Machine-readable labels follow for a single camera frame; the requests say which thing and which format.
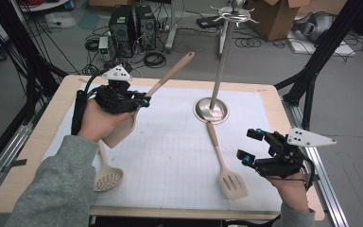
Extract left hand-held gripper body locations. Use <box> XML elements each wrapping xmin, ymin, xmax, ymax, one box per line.
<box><xmin>94</xmin><ymin>64</ymin><xmax>147</xmax><ymax>114</ymax></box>

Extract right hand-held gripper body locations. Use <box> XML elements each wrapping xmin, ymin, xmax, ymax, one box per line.
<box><xmin>254</xmin><ymin>127</ymin><xmax>337</xmax><ymax>179</ymax></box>

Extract beige slotted spatula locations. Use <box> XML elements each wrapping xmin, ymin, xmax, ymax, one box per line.
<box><xmin>205</xmin><ymin>120</ymin><xmax>250</xmax><ymax>201</ymax></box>

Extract solid beige spatula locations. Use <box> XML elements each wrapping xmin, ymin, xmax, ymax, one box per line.
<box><xmin>102</xmin><ymin>51</ymin><xmax>196</xmax><ymax>149</ymax></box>

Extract steel utensil stand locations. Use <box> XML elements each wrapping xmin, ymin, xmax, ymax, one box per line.
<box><xmin>193</xmin><ymin>0</ymin><xmax>261</xmax><ymax>125</ymax></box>

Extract beige perforated skimmer spoon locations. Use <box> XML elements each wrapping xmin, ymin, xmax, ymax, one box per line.
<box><xmin>93</xmin><ymin>140</ymin><xmax>125</xmax><ymax>193</ymax></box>

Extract person's left hand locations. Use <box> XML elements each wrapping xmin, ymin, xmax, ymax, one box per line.
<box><xmin>77</xmin><ymin>97</ymin><xmax>136</xmax><ymax>144</ymax></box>

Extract person's right hand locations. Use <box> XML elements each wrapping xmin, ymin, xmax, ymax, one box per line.
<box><xmin>264</xmin><ymin>168</ymin><xmax>310</xmax><ymax>214</ymax></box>

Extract small white device box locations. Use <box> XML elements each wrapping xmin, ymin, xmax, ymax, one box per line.
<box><xmin>97</xmin><ymin>36</ymin><xmax>110</xmax><ymax>55</ymax></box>

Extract black computer tower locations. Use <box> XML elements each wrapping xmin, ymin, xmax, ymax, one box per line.
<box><xmin>108</xmin><ymin>5</ymin><xmax>137</xmax><ymax>59</ymax></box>
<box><xmin>134</xmin><ymin>4</ymin><xmax>157</xmax><ymax>51</ymax></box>

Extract grey stand leg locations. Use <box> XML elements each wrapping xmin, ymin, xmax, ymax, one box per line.
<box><xmin>164</xmin><ymin>0</ymin><xmax>179</xmax><ymax>53</ymax></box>

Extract white grid mat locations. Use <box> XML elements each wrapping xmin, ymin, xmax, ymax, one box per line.
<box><xmin>42</xmin><ymin>82</ymin><xmax>280</xmax><ymax>212</ymax></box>

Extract clear plastic bag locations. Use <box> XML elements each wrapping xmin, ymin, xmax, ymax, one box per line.
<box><xmin>45</xmin><ymin>11</ymin><xmax>78</xmax><ymax>29</ymax></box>

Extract flat black box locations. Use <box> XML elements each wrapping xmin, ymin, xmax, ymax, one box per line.
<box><xmin>196</xmin><ymin>15</ymin><xmax>225</xmax><ymax>30</ymax></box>

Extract white stand leg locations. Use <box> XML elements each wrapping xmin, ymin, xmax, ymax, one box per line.
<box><xmin>218</xmin><ymin>18</ymin><xmax>230</xmax><ymax>56</ymax></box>

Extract brown cardboard box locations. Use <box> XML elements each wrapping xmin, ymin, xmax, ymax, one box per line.
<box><xmin>245</xmin><ymin>0</ymin><xmax>301</xmax><ymax>42</ymax></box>

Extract white flat board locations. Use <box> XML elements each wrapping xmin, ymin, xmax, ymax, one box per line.
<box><xmin>286</xmin><ymin>29</ymin><xmax>357</xmax><ymax>58</ymax></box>

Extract white round table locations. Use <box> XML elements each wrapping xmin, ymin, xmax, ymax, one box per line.
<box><xmin>18</xmin><ymin>0</ymin><xmax>70</xmax><ymax>13</ymax></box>

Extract grey bag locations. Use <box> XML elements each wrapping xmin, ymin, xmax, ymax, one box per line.
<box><xmin>292</xmin><ymin>11</ymin><xmax>338</xmax><ymax>44</ymax></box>

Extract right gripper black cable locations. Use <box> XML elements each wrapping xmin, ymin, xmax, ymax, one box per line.
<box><xmin>301</xmin><ymin>154</ymin><xmax>316</xmax><ymax>190</ymax></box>

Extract coil of black cable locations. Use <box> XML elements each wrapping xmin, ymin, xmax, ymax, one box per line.
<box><xmin>143</xmin><ymin>51</ymin><xmax>167</xmax><ymax>69</ymax></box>

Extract tangle of black cables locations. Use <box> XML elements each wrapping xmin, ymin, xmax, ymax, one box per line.
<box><xmin>81</xmin><ymin>26</ymin><xmax>140</xmax><ymax>78</ymax></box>

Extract left gripper black strap cable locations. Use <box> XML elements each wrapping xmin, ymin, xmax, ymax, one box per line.
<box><xmin>70</xmin><ymin>74</ymin><xmax>108</xmax><ymax>136</ymax></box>

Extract aluminium rail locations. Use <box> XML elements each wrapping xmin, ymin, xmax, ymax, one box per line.
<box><xmin>282</xmin><ymin>97</ymin><xmax>349</xmax><ymax>227</ymax></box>
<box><xmin>0</xmin><ymin>103</ymin><xmax>42</xmax><ymax>206</ymax></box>

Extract thin black cable loops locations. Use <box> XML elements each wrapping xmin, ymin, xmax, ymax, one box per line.
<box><xmin>234</xmin><ymin>37</ymin><xmax>263</xmax><ymax>49</ymax></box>

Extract black metal frame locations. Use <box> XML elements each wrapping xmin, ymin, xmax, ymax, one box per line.
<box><xmin>273</xmin><ymin>0</ymin><xmax>363</xmax><ymax>138</ymax></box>
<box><xmin>0</xmin><ymin>0</ymin><xmax>69</xmax><ymax>126</ymax></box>

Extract grey metal bracket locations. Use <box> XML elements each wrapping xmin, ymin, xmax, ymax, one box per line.
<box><xmin>2</xmin><ymin>159</ymin><xmax>28</xmax><ymax>173</ymax></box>

